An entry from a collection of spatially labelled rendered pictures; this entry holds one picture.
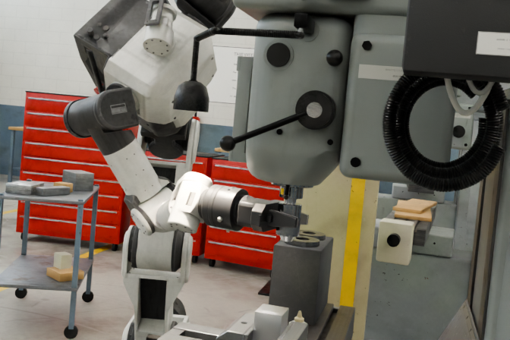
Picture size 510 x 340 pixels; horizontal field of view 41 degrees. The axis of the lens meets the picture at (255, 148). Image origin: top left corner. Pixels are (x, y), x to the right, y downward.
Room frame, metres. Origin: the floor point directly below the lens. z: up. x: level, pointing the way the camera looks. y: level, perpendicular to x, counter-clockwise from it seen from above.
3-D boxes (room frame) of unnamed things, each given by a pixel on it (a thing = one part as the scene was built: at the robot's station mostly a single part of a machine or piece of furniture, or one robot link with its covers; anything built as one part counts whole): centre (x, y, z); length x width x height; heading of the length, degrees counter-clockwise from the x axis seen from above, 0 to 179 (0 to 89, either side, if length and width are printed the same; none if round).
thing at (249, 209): (1.38, 0.00, 1.24); 0.13 x 0.12 x 0.10; 153
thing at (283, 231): (1.34, -0.08, 1.23); 0.05 x 0.05 x 0.06
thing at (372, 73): (1.29, -0.27, 1.47); 0.24 x 0.19 x 0.26; 167
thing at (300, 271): (1.76, -0.15, 1.03); 0.22 x 0.12 x 0.20; 166
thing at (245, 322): (1.26, -0.01, 1.02); 0.12 x 0.06 x 0.04; 165
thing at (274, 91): (1.33, -0.08, 1.47); 0.21 x 0.19 x 0.32; 167
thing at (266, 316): (1.25, -0.06, 1.05); 0.06 x 0.05 x 0.06; 165
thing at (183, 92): (1.38, 0.14, 1.46); 0.07 x 0.07 x 0.06
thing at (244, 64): (1.36, 0.03, 1.45); 0.04 x 0.04 x 0.21; 77
